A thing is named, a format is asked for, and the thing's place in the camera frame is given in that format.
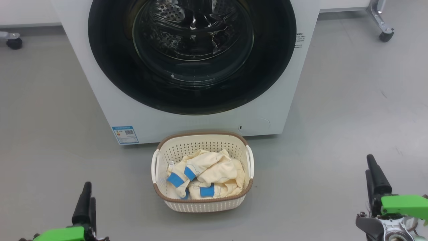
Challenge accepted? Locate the metal partition leg with caster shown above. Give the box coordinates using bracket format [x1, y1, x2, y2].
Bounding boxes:
[367, 0, 394, 42]

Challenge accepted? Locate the black caster wheel with bracket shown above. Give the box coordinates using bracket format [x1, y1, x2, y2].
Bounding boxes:
[0, 32, 23, 50]

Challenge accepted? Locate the white partition panel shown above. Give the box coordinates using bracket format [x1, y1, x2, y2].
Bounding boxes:
[319, 0, 371, 13]
[0, 0, 61, 27]

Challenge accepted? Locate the cream perforated laundry basket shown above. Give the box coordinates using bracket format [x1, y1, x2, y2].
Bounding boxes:
[151, 131, 254, 213]

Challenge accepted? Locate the blue energy label sticker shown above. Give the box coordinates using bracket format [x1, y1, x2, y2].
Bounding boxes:
[112, 126, 139, 145]

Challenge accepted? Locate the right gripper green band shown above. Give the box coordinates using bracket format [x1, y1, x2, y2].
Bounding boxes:
[365, 154, 428, 220]

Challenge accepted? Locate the washing machine glass door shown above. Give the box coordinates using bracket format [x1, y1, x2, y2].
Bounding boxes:
[88, 0, 297, 115]

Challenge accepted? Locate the white front-load washing machine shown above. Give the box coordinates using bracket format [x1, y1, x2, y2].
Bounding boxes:
[50, 0, 321, 145]

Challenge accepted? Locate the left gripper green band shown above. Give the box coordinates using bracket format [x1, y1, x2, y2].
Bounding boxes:
[33, 182, 97, 241]

